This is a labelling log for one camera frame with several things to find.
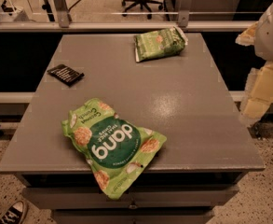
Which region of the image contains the black snack packet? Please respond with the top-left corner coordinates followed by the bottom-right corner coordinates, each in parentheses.
top-left (48, 64), bottom-right (84, 87)

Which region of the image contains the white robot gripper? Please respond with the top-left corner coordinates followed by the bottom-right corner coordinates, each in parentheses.
top-left (236, 3), bottom-right (273, 121)

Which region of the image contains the grey metal railing frame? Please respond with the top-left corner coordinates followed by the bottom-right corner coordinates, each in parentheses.
top-left (0, 0), bottom-right (270, 32)

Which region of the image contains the green Dang rice chip bag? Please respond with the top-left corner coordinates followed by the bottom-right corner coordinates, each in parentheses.
top-left (61, 98), bottom-right (167, 200)

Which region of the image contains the black office chair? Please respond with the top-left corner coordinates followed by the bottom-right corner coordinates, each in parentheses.
top-left (121, 0), bottom-right (163, 20)

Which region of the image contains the green jalapeno chip bag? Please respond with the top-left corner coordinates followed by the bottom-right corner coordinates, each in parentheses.
top-left (134, 26), bottom-right (188, 63)

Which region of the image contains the black and white sneaker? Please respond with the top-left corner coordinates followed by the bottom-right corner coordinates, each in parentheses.
top-left (0, 201), bottom-right (27, 224)

